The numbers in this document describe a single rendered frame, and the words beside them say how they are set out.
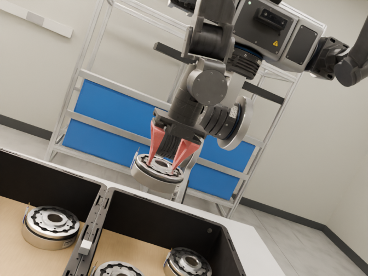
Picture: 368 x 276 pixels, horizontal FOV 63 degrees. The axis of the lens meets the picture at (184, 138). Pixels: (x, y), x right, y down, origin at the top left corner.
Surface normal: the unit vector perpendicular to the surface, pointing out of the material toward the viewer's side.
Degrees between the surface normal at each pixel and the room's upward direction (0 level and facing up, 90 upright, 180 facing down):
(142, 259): 0
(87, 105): 90
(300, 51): 90
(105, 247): 0
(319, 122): 90
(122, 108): 90
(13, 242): 0
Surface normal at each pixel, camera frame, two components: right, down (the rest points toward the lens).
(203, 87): 0.15, 0.29
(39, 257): 0.39, -0.90
